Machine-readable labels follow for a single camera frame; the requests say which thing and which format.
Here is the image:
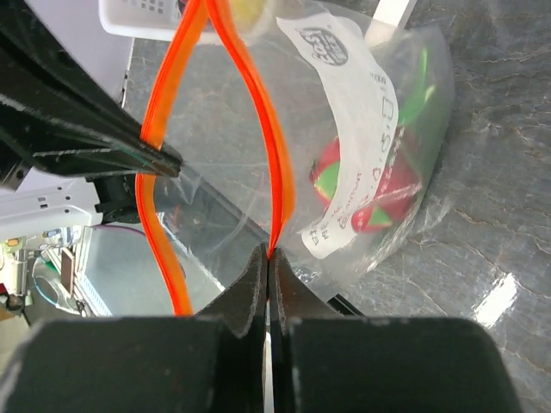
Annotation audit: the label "yellow star fruit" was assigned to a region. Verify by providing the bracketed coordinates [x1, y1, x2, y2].
[228, 0, 266, 33]

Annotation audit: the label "pink dragon fruit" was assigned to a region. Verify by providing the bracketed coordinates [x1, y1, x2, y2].
[302, 133, 424, 242]

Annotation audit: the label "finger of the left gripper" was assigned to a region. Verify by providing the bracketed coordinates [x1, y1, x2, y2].
[1, 1, 182, 177]

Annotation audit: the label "silver clothes rack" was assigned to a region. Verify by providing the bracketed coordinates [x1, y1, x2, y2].
[364, 0, 418, 45]

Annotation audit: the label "white plastic basket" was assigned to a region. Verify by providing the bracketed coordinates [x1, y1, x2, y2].
[98, 0, 186, 42]

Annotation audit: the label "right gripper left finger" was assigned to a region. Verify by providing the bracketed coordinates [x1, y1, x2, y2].
[198, 243, 268, 338]

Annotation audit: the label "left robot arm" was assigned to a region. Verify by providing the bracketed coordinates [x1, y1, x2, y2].
[1, 1, 182, 239]

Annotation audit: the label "clear zip top bag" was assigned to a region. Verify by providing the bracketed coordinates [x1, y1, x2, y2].
[136, 1, 454, 315]

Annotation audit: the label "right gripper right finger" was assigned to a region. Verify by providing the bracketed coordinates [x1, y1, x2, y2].
[267, 248, 363, 336]

